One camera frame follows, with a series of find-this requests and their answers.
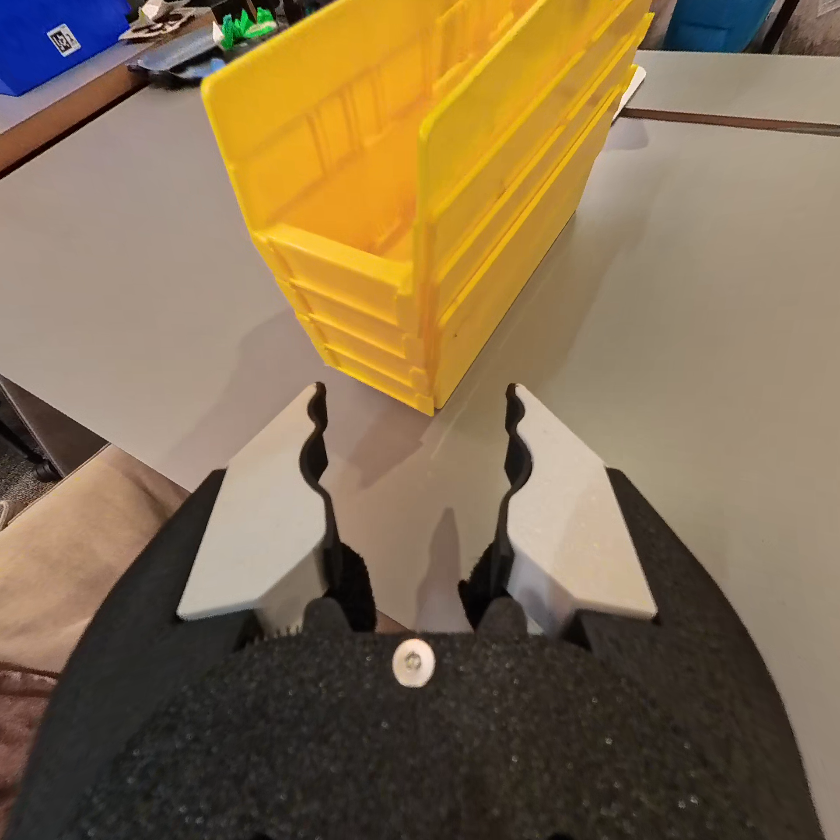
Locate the black pouch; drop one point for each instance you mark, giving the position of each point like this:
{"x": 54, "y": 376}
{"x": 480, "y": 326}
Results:
{"x": 177, "y": 59}

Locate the person's brown top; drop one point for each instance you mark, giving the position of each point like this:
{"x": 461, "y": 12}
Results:
{"x": 19, "y": 722}

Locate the printed paper sheet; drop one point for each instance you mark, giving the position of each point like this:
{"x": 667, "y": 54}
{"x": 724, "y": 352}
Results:
{"x": 157, "y": 23}

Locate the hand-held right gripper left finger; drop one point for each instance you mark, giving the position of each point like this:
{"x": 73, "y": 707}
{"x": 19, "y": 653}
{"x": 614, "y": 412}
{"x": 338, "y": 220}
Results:
{"x": 262, "y": 525}

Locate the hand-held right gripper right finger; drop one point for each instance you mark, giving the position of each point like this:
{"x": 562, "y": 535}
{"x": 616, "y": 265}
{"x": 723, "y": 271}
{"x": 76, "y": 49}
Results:
{"x": 577, "y": 525}

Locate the brown wooden desk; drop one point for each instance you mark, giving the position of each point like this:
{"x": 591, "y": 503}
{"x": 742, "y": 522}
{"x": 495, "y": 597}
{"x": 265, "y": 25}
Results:
{"x": 65, "y": 121}

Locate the teal blue container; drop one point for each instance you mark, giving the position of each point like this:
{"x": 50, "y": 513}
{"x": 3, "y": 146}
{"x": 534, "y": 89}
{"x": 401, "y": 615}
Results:
{"x": 715, "y": 23}

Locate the person's beige trousers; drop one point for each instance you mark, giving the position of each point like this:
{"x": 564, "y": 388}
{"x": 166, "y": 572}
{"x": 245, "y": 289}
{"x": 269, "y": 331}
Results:
{"x": 79, "y": 558}

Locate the green wrapper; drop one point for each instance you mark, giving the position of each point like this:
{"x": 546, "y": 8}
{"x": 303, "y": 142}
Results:
{"x": 246, "y": 26}

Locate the blue box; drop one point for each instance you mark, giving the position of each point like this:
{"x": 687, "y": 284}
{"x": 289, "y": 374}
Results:
{"x": 39, "y": 39}

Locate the grey desk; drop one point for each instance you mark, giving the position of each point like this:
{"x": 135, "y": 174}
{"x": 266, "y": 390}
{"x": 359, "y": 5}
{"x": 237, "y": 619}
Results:
{"x": 131, "y": 229}

